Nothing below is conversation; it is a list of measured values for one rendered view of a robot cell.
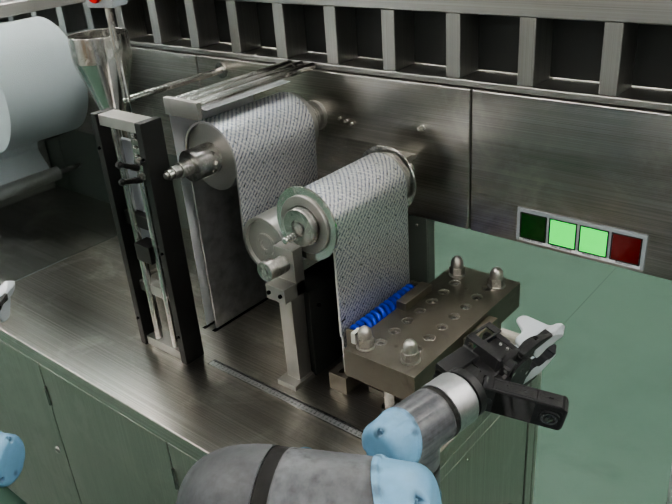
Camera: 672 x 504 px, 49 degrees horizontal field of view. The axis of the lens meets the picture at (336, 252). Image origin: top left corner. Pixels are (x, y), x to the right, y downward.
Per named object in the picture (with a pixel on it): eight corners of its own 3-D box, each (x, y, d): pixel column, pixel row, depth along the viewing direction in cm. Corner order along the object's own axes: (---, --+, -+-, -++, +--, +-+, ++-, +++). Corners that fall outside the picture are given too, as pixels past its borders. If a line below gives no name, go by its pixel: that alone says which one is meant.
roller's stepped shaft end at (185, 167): (161, 182, 142) (158, 167, 140) (185, 172, 146) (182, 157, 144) (171, 185, 140) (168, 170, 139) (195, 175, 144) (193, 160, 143)
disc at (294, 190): (280, 250, 144) (272, 179, 138) (282, 249, 145) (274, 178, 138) (339, 269, 136) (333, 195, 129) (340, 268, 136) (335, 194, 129)
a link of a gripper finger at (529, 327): (540, 294, 110) (500, 327, 105) (573, 317, 106) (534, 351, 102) (536, 309, 112) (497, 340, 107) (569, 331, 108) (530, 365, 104)
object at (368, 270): (339, 336, 144) (333, 252, 136) (407, 285, 160) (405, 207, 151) (341, 337, 144) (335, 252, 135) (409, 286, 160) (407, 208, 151)
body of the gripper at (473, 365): (492, 317, 106) (437, 353, 99) (541, 352, 101) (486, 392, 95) (481, 355, 111) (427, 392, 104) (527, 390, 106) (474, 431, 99)
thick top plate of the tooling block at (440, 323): (345, 374, 141) (343, 348, 138) (454, 286, 168) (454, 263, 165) (415, 405, 132) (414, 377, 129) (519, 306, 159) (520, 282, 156)
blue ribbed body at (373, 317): (346, 339, 145) (345, 324, 143) (408, 292, 159) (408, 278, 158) (360, 345, 143) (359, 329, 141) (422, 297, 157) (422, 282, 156)
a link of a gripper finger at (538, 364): (530, 327, 114) (496, 345, 108) (562, 349, 111) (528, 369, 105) (523, 342, 116) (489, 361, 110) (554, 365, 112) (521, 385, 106)
